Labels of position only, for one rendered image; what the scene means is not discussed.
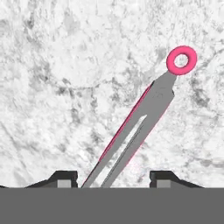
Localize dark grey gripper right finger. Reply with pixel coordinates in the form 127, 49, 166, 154
149, 170, 205, 189

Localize grey and pink tongs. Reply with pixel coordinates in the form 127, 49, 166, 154
80, 45, 199, 189

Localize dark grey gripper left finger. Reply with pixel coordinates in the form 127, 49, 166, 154
25, 170, 79, 189

